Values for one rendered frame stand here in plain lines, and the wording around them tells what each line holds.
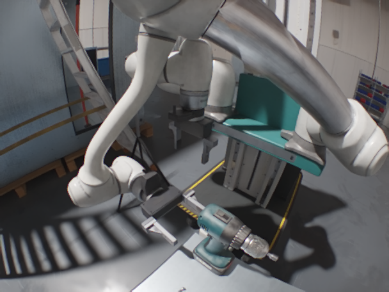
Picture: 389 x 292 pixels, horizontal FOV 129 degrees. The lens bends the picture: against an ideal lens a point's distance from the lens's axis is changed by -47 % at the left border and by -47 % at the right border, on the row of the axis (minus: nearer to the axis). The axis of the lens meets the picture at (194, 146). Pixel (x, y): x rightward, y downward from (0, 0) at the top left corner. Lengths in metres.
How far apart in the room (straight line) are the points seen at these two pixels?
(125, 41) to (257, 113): 1.71
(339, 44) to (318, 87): 10.40
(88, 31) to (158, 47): 10.45
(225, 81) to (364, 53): 10.41
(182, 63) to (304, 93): 0.32
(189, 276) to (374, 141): 0.61
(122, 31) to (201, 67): 1.73
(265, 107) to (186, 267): 0.73
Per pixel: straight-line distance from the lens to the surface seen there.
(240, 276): 0.57
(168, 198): 0.53
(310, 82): 0.33
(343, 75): 10.61
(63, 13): 1.26
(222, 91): 0.77
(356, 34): 11.02
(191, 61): 0.48
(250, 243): 0.36
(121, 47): 2.12
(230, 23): 0.26
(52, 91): 1.93
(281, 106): 0.82
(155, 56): 0.43
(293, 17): 0.91
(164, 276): 0.55
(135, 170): 0.60
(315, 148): 0.69
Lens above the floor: 1.18
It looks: 32 degrees down
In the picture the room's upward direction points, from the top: 4 degrees clockwise
